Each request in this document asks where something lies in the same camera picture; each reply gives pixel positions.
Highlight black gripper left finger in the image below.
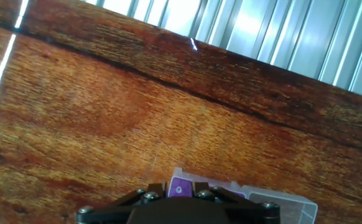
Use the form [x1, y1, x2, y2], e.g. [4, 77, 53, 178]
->
[76, 182, 169, 224]

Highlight flat purple pipette tip holder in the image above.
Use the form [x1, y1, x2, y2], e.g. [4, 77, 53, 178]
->
[167, 167, 318, 224]

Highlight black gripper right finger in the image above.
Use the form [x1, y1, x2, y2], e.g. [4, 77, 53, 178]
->
[192, 182, 281, 224]

